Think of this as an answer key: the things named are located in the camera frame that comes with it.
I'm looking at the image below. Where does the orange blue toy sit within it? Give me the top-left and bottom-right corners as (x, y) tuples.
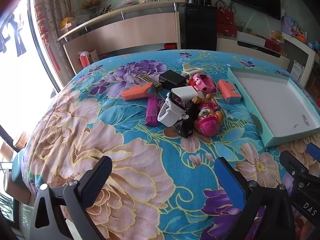
(120, 83), (155, 101)
(217, 79), (242, 105)

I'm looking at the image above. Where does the pink puppy figure toy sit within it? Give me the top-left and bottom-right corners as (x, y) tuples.
(193, 93), (224, 137)

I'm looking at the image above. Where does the magenta lighter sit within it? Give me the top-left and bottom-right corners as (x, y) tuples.
(145, 94), (158, 127)

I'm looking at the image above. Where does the white square box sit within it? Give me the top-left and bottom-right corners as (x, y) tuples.
(171, 86), (198, 102)

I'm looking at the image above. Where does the white smartwatch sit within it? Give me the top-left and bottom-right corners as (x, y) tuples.
(157, 92), (199, 127)

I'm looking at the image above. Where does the white plastic clip holder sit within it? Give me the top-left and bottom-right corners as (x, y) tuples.
(181, 63), (204, 78)

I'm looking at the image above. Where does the gold black patterned bar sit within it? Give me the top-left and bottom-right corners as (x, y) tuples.
(137, 74), (162, 92)

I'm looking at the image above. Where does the black power adapter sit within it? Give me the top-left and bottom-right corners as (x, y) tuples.
(159, 70), (187, 90)

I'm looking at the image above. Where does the teal shallow cardboard tray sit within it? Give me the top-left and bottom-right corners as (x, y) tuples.
(227, 67), (319, 147)

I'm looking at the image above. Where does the white side desk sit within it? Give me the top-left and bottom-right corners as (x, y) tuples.
(281, 32), (319, 88)

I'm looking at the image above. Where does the white tv console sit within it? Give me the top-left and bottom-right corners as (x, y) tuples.
(216, 36), (290, 70)

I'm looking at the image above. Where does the floral blue table cloth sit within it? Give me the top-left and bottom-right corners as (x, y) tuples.
(21, 50), (319, 239)

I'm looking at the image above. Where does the red gift bag on floor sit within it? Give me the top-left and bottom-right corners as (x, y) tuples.
(78, 51), (91, 68)

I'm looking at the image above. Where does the red handbag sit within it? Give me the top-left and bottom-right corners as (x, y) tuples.
(215, 0), (237, 37)

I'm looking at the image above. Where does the black water dispenser cabinet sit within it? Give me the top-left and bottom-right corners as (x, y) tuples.
(184, 0), (217, 51)

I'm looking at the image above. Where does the red hanging ornament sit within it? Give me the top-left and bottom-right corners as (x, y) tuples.
(34, 1), (61, 73)

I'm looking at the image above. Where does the curved wooden shelf desk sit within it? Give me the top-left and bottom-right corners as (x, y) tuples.
(57, 0), (186, 74)

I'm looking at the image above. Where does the yellow flower vase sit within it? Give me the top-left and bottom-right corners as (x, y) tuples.
(81, 0), (107, 18)

